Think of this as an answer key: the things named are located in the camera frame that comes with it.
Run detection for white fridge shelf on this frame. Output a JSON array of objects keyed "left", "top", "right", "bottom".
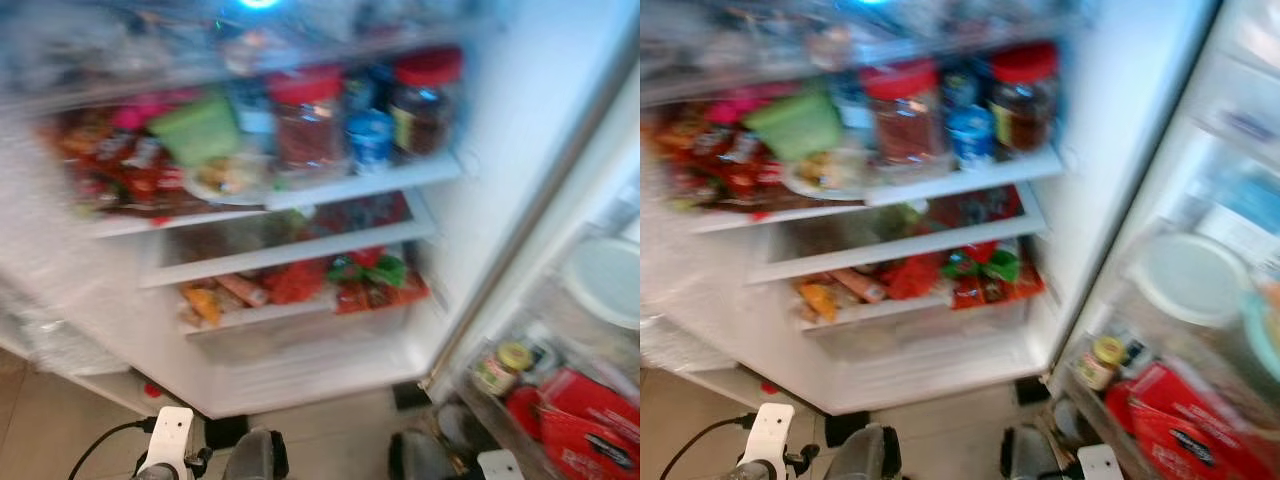
[
  {"left": 688, "top": 143, "right": 1068, "bottom": 235},
  {"left": 88, "top": 148, "right": 468, "bottom": 241}
]

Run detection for jar with yellow lid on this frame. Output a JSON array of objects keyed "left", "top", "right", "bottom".
[
  {"left": 1074, "top": 334, "right": 1127, "bottom": 393},
  {"left": 471, "top": 341, "right": 534, "bottom": 399}
]

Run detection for grey robot leg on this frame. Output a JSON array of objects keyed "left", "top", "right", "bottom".
[
  {"left": 821, "top": 424, "right": 902, "bottom": 480},
  {"left": 999, "top": 427, "right": 1077, "bottom": 480},
  {"left": 387, "top": 429, "right": 473, "bottom": 480},
  {"left": 221, "top": 427, "right": 292, "bottom": 480}
]

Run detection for dark jar with red lid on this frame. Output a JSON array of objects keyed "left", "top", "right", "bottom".
[
  {"left": 987, "top": 41, "right": 1062, "bottom": 157},
  {"left": 389, "top": 47, "right": 464, "bottom": 161}
]

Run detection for grey robot left leg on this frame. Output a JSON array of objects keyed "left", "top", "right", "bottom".
[
  {"left": 821, "top": 424, "right": 902, "bottom": 480},
  {"left": 221, "top": 427, "right": 292, "bottom": 480}
]

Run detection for black fridge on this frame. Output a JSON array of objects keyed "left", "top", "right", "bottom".
[
  {"left": 0, "top": 0, "right": 641, "bottom": 421},
  {"left": 640, "top": 0, "right": 1227, "bottom": 417}
]

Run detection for fridge door with shelves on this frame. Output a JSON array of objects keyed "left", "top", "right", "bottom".
[
  {"left": 1044, "top": 0, "right": 1280, "bottom": 480},
  {"left": 428, "top": 60, "right": 641, "bottom": 480}
]

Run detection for green plastic container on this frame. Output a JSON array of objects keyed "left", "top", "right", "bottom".
[
  {"left": 149, "top": 94, "right": 242, "bottom": 168},
  {"left": 744, "top": 90, "right": 844, "bottom": 165}
]

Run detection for red carton box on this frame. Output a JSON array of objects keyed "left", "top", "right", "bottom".
[
  {"left": 538, "top": 367, "right": 641, "bottom": 480},
  {"left": 1128, "top": 361, "right": 1280, "bottom": 480}
]

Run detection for pink object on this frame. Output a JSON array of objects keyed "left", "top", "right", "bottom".
[
  {"left": 113, "top": 94, "right": 168, "bottom": 132},
  {"left": 713, "top": 90, "right": 768, "bottom": 128}
]

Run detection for orange food packet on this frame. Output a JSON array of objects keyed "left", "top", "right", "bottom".
[
  {"left": 179, "top": 284, "right": 224, "bottom": 328},
  {"left": 796, "top": 281, "right": 840, "bottom": 323}
]

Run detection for pink sausage roll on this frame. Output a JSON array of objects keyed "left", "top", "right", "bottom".
[
  {"left": 214, "top": 274, "right": 270, "bottom": 309},
  {"left": 827, "top": 267, "right": 887, "bottom": 304}
]

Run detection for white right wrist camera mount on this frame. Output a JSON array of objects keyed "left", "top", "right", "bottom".
[
  {"left": 1077, "top": 444, "right": 1127, "bottom": 480},
  {"left": 476, "top": 449, "right": 527, "bottom": 480}
]

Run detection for green and red packets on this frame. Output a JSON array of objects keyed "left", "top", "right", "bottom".
[
  {"left": 327, "top": 249, "right": 432, "bottom": 315},
  {"left": 939, "top": 241, "right": 1047, "bottom": 311}
]

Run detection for grey robot right leg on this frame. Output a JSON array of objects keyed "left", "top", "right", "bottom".
[
  {"left": 999, "top": 427, "right": 1077, "bottom": 480},
  {"left": 387, "top": 429, "right": 473, "bottom": 480}
]

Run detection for white plate with food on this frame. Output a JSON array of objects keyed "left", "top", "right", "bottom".
[
  {"left": 779, "top": 148, "right": 872, "bottom": 203},
  {"left": 184, "top": 150, "right": 278, "bottom": 207}
]

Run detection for container with white lid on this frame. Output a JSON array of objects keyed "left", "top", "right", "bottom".
[
  {"left": 1124, "top": 231, "right": 1252, "bottom": 328},
  {"left": 559, "top": 237, "right": 641, "bottom": 332}
]

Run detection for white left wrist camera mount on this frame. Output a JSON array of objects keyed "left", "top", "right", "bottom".
[
  {"left": 739, "top": 402, "right": 797, "bottom": 480},
  {"left": 139, "top": 405, "right": 197, "bottom": 480}
]

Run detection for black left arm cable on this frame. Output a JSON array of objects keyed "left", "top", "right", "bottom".
[
  {"left": 659, "top": 414, "right": 758, "bottom": 480},
  {"left": 67, "top": 417, "right": 158, "bottom": 480}
]

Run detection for teal container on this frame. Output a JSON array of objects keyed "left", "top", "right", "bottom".
[{"left": 1244, "top": 284, "right": 1280, "bottom": 383}]

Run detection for red food packets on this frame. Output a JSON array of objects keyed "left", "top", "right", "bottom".
[
  {"left": 48, "top": 100, "right": 203, "bottom": 218},
  {"left": 648, "top": 98, "right": 803, "bottom": 215}
]

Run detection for blue cup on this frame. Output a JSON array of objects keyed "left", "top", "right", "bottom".
[
  {"left": 944, "top": 104, "right": 995, "bottom": 171},
  {"left": 344, "top": 107, "right": 395, "bottom": 175}
]

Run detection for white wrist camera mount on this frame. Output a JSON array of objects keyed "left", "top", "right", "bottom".
[
  {"left": 739, "top": 402, "right": 797, "bottom": 480},
  {"left": 139, "top": 405, "right": 197, "bottom": 480},
  {"left": 1077, "top": 444, "right": 1127, "bottom": 480},
  {"left": 476, "top": 449, "right": 527, "bottom": 480}
]

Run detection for clear jar with red lid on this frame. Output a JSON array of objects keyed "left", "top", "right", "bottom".
[
  {"left": 267, "top": 67, "right": 347, "bottom": 173},
  {"left": 861, "top": 59, "right": 942, "bottom": 168}
]

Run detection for red net bag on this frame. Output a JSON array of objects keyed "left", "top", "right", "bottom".
[
  {"left": 879, "top": 254, "right": 942, "bottom": 302},
  {"left": 261, "top": 259, "right": 327, "bottom": 306}
]

